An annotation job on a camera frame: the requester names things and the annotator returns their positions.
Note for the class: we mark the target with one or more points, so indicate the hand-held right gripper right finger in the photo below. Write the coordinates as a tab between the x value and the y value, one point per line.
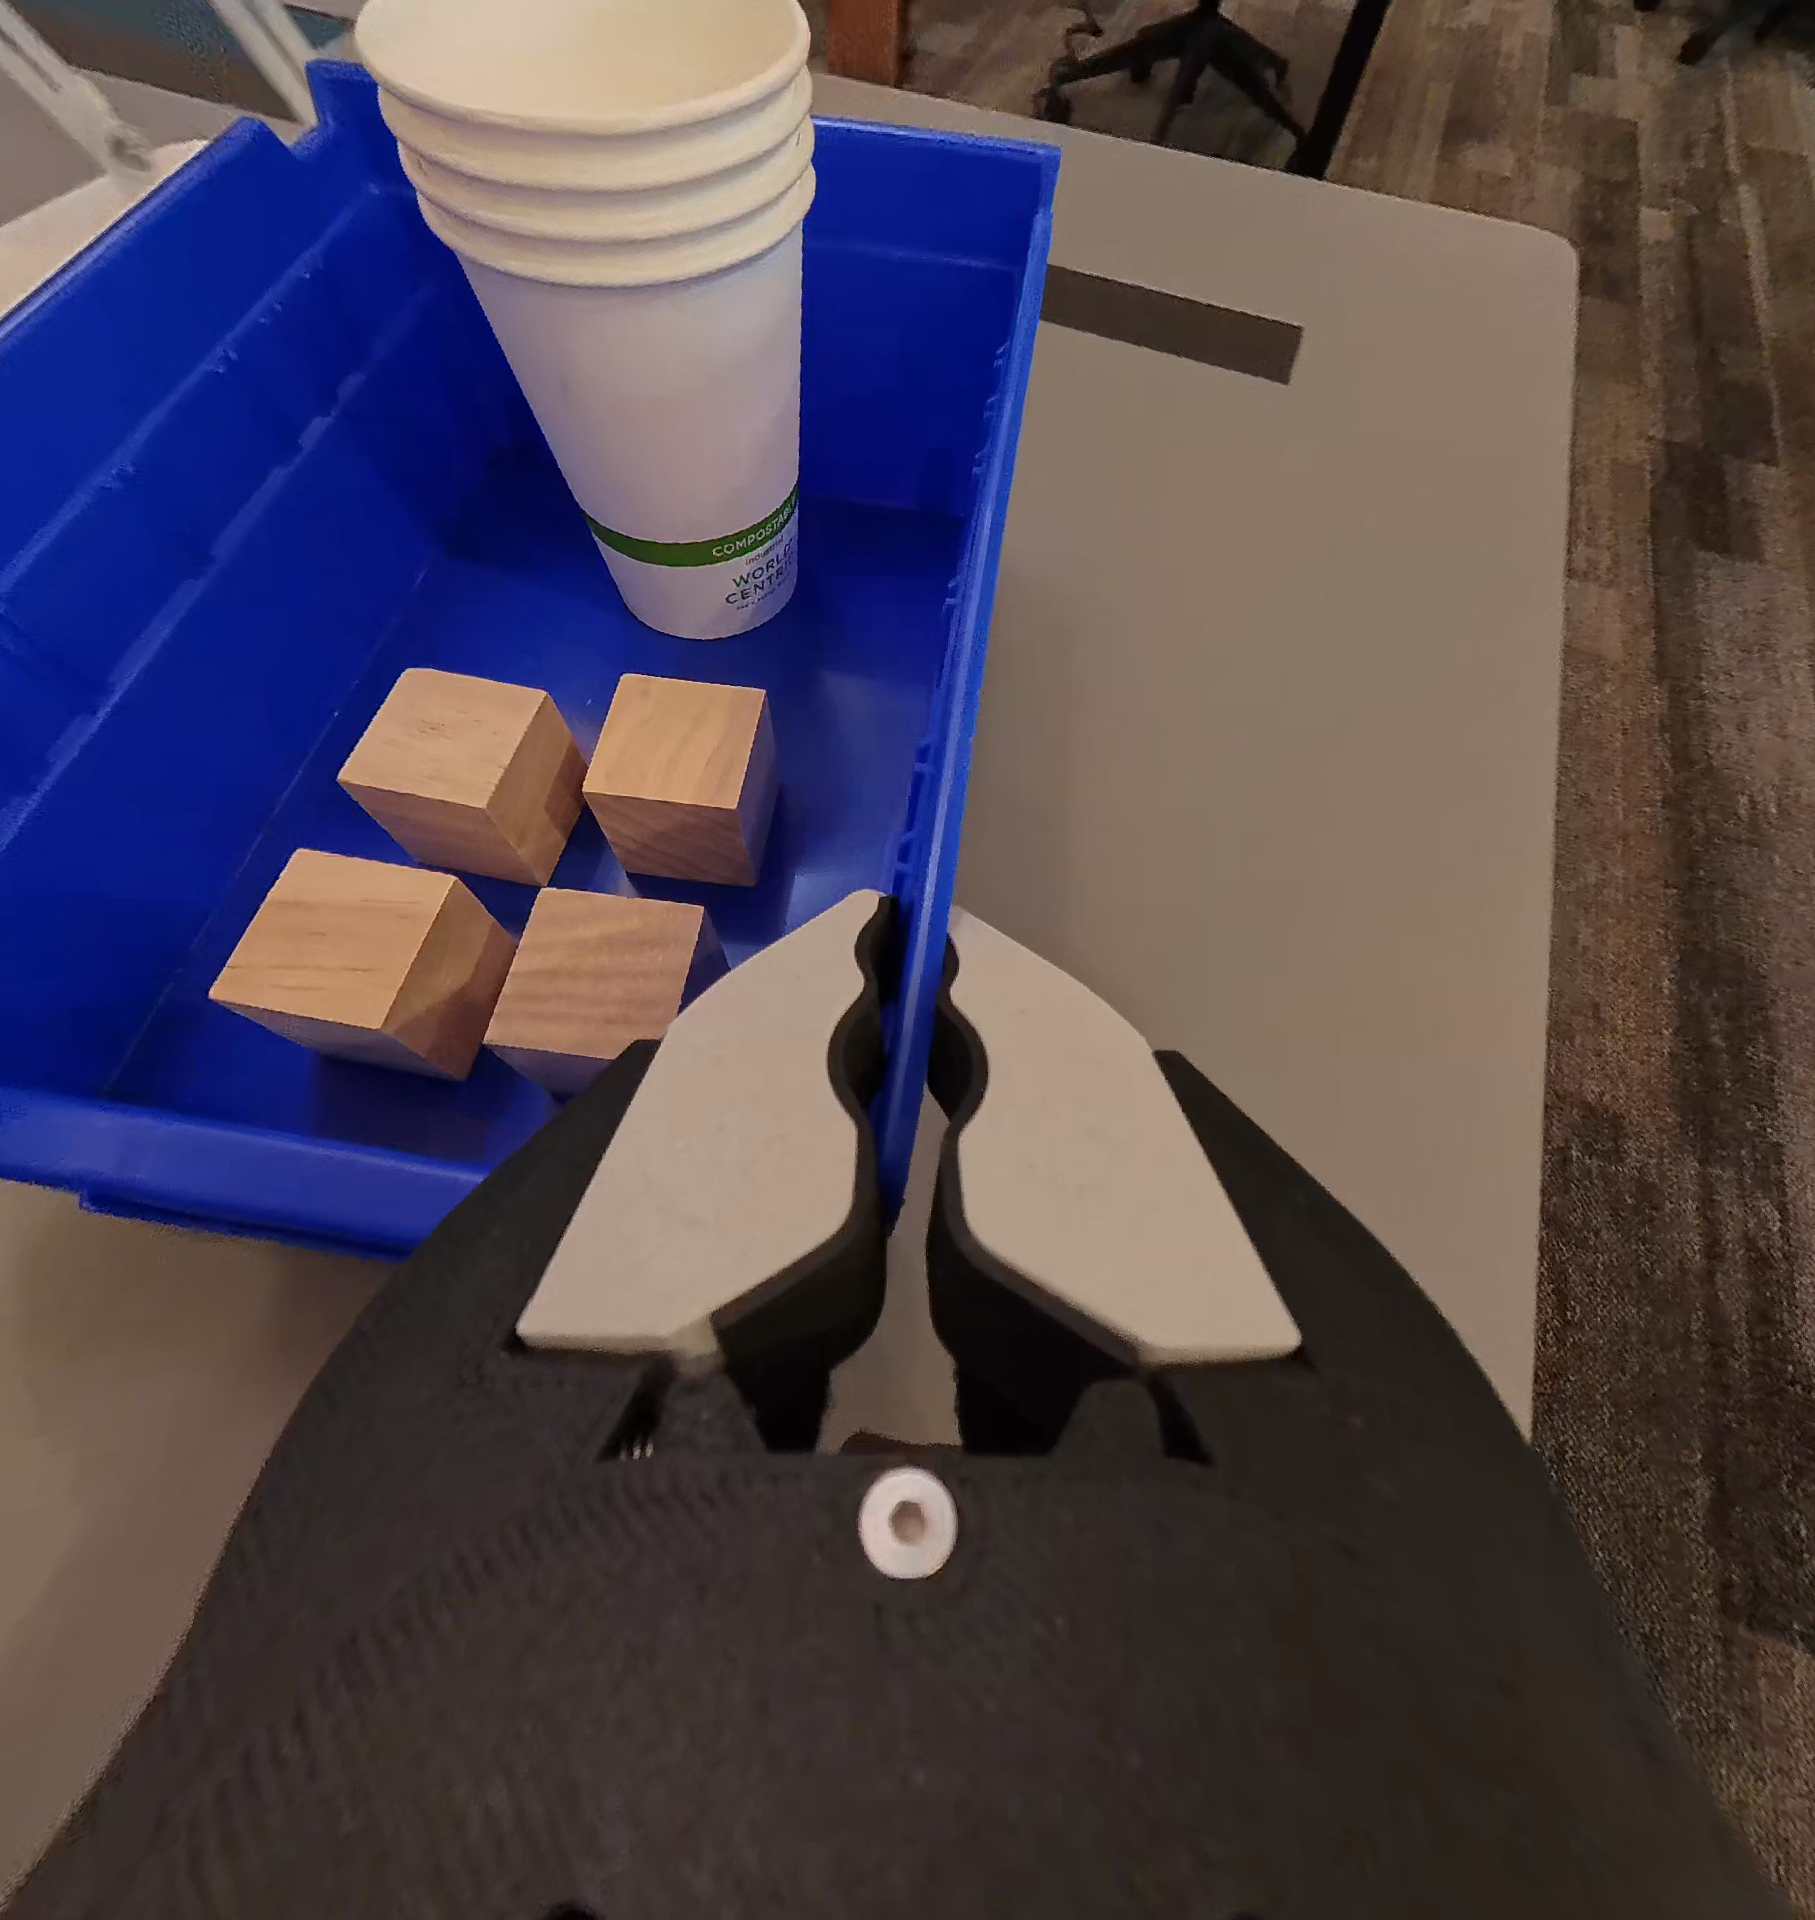
1115	1184

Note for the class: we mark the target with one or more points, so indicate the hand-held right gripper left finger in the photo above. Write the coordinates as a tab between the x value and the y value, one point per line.
701	1184

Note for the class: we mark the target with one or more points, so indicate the wooden cube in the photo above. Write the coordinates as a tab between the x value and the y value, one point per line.
684	764
446	748
596	973
341	943

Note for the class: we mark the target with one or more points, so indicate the white paper cup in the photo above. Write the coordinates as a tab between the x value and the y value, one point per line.
609	229
652	449
577	62
596	179

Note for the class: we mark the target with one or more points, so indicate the blue plastic bin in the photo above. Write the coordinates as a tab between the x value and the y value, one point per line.
172	523

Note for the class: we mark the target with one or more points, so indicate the grey desk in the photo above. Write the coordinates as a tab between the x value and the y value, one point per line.
1296	748

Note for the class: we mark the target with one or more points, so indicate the black office chair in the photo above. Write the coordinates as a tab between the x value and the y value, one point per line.
1174	62

